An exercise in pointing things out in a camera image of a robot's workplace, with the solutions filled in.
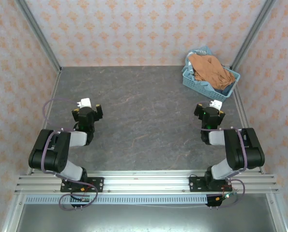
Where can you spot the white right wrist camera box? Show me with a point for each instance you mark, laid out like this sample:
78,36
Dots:
216,104

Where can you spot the dark blue t-shirt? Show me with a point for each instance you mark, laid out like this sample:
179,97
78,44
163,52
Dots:
224,91

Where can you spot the orange printed t-shirt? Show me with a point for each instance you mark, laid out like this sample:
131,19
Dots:
210,70

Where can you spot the aluminium mounting rail beam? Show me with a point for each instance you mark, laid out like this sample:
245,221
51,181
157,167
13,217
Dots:
146,181

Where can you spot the blue plastic basket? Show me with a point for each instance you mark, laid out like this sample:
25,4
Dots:
194,83

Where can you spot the light blue printed t-shirt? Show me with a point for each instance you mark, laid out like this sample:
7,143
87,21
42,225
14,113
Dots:
201,51

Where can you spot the grey metal sheet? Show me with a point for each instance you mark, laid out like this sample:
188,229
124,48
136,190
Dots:
146,218

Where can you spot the aluminium table side rail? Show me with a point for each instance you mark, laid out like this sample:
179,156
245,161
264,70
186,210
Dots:
240,106
52,96

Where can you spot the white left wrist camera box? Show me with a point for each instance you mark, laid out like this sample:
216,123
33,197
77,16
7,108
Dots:
85,102

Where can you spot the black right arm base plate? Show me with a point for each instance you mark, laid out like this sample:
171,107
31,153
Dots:
194,183

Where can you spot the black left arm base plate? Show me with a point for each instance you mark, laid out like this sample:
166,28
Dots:
97,183

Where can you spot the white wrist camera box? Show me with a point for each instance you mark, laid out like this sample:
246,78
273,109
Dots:
216,104
85,102

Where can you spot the small circuit board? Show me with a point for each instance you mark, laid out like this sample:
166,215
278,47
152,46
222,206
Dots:
227,195
82,198

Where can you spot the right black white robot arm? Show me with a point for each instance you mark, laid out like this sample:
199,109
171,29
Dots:
255,154

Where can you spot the aluminium frame post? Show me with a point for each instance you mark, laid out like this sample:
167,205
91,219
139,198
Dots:
38,36
253,33

